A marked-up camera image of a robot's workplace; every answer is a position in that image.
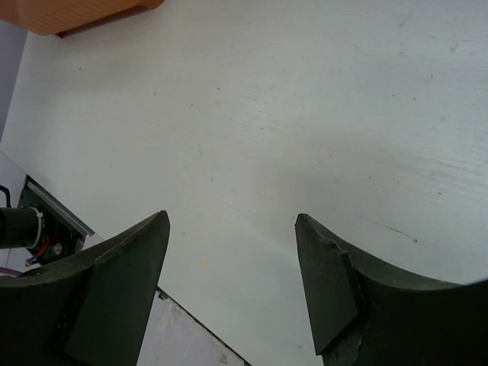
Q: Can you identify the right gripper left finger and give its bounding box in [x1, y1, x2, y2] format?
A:
[1, 210, 170, 365]

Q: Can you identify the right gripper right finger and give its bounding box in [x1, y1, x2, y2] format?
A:
[295, 213, 487, 365]

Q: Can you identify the orange plastic bin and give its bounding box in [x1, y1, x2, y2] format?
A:
[1, 0, 163, 37]

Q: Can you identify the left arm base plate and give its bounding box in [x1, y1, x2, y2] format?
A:
[1, 178, 95, 268]

